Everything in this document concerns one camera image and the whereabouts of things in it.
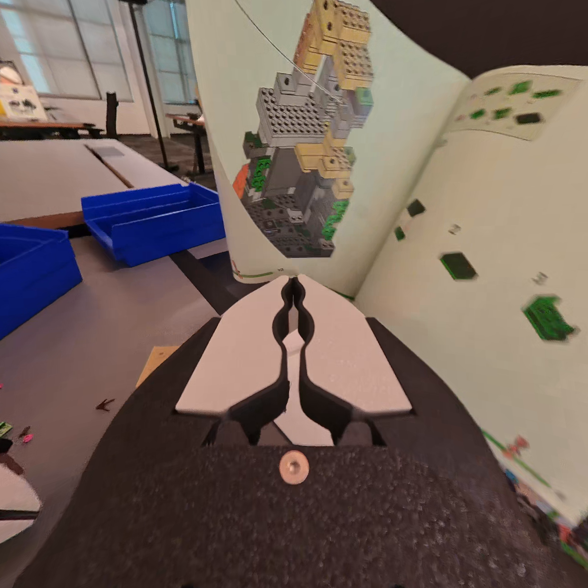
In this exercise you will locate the grey adjacent desk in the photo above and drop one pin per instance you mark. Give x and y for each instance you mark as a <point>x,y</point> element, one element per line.
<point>46,174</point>

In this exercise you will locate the green toy brick set box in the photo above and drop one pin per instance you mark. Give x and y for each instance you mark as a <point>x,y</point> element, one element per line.
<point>551,519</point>

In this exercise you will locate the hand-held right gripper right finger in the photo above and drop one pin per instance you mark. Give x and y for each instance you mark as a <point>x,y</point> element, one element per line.
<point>358,363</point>

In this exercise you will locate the black floor lamp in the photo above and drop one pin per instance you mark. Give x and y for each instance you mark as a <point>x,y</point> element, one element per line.
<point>147,92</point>

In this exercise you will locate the dark brown twig brick piece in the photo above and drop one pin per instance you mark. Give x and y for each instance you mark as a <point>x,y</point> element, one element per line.
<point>105,404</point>

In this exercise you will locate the wooden far table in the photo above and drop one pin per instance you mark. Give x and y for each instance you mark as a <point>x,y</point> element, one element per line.
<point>183,120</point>

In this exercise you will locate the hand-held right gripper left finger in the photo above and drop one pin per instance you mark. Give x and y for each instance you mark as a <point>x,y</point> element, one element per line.
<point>229,363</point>

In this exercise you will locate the blue plastic storage bin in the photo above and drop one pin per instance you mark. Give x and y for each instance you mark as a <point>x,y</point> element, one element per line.
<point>32,275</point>
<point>160,225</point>

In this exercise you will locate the pink flower brick piece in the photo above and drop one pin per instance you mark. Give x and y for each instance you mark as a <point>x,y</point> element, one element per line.
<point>27,435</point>

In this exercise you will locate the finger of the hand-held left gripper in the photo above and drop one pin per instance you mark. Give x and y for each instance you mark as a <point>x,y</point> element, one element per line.
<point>16,494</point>
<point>13,528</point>

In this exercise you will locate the brick building instruction booklet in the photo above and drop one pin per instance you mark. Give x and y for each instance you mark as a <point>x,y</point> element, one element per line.
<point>459,183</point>

